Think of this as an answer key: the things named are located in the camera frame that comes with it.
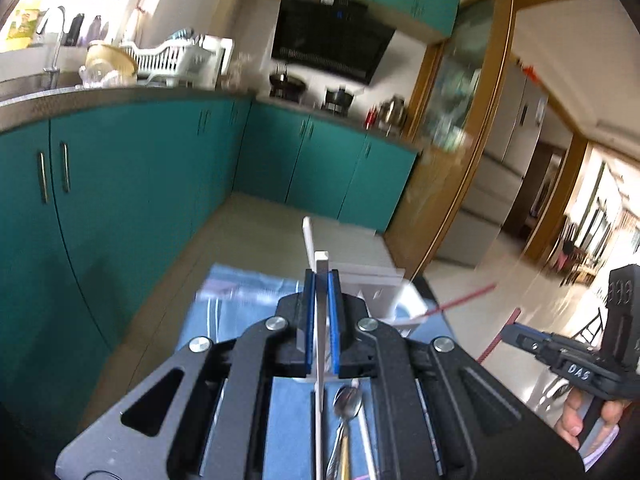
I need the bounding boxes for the silver refrigerator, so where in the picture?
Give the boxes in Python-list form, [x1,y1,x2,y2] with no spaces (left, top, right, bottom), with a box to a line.
[460,67,549,227]

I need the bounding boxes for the wood framed glass door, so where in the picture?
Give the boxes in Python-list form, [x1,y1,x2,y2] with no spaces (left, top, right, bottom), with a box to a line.
[385,0,517,273]

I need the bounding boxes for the yellow bottle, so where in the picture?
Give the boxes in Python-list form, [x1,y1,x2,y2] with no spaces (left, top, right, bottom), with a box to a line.
[4,6,42,42]

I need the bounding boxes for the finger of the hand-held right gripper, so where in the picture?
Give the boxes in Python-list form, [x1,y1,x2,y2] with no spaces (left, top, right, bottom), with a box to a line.
[517,338,558,362]
[502,325,555,345]

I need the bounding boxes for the blue striped cloth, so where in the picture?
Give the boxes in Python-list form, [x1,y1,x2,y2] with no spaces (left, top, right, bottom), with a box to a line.
[177,262,451,480]

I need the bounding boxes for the chrome faucet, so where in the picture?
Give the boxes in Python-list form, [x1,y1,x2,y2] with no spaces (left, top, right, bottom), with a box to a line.
[42,6,68,75]

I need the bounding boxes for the person's right hand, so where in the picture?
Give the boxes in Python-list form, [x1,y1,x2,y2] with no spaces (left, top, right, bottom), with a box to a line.
[554,390,633,453]

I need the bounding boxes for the white plastic utensil holder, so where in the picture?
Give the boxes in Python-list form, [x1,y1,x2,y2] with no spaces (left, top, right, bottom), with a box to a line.
[345,262,428,336]

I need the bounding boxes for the black range hood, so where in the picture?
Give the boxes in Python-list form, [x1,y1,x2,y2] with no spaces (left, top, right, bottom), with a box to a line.
[270,0,397,86]

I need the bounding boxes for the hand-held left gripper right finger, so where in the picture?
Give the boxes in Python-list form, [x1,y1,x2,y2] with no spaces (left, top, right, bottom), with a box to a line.
[327,269,586,480]

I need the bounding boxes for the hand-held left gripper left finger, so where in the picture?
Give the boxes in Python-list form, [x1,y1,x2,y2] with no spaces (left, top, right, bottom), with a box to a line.
[55,269,318,480]

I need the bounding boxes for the black pot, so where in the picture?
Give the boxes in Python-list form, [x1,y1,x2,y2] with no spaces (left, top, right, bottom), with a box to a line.
[324,86,359,111]

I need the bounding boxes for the red chopstick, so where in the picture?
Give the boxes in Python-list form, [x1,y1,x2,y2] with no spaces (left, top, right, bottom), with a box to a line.
[424,284,497,318]
[477,308,522,363]

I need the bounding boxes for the white appliance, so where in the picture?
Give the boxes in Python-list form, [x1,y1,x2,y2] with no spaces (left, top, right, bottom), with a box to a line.
[200,35,234,90]

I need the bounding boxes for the metal spoon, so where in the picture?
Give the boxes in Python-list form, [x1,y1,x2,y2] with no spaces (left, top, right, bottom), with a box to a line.
[326,386,364,480]

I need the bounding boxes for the black wok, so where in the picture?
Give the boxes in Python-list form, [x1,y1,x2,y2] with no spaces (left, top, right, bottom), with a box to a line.
[268,64,307,98]

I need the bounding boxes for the white dish rack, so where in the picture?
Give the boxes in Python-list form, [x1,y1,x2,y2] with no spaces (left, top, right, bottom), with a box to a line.
[120,34,206,88]

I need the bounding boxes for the gas stove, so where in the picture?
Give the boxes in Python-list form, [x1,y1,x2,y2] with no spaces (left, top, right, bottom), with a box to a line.
[267,92,362,115]

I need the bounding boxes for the steel pot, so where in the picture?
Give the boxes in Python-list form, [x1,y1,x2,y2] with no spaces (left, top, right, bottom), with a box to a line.
[377,95,409,137]

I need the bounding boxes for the clear plastic bag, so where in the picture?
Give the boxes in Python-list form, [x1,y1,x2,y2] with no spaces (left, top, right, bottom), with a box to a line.
[220,52,262,92]

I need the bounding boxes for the dark bottle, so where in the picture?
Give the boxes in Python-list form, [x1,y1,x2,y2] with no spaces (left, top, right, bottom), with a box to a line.
[65,12,84,47]

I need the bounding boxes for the beige bowl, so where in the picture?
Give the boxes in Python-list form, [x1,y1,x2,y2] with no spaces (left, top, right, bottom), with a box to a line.
[84,42,139,87]

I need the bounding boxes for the dining chairs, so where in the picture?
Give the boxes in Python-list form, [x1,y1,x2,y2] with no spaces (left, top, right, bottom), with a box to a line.
[550,214,603,287]

